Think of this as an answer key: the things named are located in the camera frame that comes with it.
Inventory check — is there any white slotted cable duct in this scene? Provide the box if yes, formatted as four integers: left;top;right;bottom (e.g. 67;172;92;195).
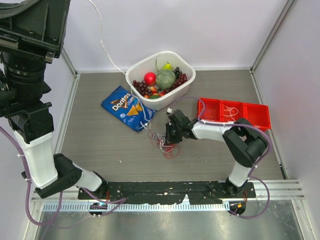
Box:
42;201;231;213

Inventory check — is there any red bin left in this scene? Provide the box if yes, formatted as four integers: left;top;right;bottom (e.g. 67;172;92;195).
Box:
197;97;222;122

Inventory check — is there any dark red grape bunch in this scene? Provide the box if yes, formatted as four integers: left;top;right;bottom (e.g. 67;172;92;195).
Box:
132;80;152;98

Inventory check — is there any white plastic basket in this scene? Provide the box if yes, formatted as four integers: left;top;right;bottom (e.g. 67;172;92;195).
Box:
125;50;196;111

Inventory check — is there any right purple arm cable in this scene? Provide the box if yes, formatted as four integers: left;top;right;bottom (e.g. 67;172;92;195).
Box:
172;96;272;221

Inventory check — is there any yellow green pear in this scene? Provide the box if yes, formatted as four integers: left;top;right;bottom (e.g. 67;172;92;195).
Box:
161;62;173;71

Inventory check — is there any white cable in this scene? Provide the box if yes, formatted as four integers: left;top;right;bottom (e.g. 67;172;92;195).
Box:
222;105;240;121
87;0;151;133

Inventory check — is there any red bin middle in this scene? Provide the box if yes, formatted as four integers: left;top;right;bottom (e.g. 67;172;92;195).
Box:
222;100;246;123

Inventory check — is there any dark grape bunch right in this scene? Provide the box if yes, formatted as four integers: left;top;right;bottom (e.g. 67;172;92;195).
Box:
172;67;188;89

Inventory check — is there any green melon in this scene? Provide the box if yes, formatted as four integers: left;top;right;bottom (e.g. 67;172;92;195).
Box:
156;70;176;90

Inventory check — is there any red bin right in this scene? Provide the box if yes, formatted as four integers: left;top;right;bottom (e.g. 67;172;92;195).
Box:
243;103;272;132

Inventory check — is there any red apple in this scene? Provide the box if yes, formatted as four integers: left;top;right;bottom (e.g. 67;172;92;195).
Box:
143;72;156;87

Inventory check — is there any blue Doritos chip bag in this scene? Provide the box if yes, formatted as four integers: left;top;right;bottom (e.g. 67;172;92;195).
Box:
100;85;157;132

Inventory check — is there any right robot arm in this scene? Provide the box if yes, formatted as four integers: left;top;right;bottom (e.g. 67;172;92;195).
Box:
165;108;271;198

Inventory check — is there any red bin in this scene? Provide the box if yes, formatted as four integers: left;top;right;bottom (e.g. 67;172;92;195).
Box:
222;100;246;123
243;103;272;132
197;97;222;122

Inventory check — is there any cable bundle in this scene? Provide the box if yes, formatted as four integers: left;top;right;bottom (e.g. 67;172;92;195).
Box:
147;129;181;160

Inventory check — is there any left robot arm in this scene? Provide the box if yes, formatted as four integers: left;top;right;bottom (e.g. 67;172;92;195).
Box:
0;0;108;200

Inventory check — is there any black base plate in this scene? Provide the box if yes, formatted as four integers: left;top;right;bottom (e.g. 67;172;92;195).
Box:
77;179;257;205

